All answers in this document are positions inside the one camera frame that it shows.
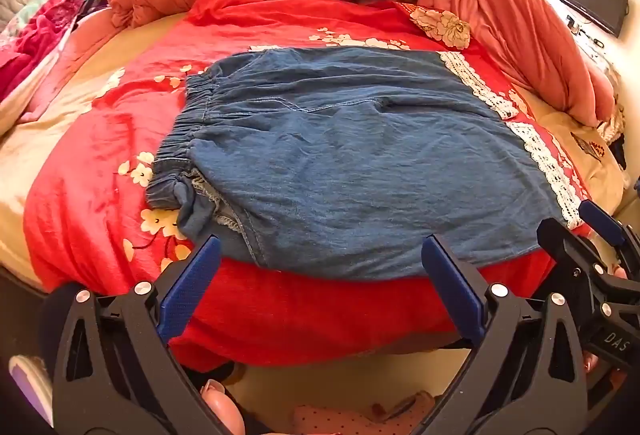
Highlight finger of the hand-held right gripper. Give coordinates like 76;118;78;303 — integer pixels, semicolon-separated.
577;199;640;267
536;216;628;298

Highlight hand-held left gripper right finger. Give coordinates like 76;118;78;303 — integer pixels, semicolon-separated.
415;235;588;435

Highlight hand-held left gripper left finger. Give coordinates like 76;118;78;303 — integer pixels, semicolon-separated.
52;235;236;435

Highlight denim skirt with lace hem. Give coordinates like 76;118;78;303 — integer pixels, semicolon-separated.
146;46;593;281

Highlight person's right hand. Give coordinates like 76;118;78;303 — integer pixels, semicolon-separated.
581;265;632;416

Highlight person's left hand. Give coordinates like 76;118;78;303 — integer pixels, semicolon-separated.
199;379;247;435

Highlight dark cloth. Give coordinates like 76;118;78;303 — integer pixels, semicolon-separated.
610;135;629;171

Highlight small colourful patch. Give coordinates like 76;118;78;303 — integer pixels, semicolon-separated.
574;134;607;162

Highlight red floral blanket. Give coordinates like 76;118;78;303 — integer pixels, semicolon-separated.
22;0;596;368

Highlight pink dotted clothing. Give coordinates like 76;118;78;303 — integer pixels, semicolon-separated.
292;390;436;435

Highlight white purple object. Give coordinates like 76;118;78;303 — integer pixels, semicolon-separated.
9;355;53;426

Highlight beige bed sheet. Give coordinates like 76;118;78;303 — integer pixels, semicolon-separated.
0;10;626;286

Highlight pink clothes pile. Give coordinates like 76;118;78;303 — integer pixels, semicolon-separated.
0;0;98;103

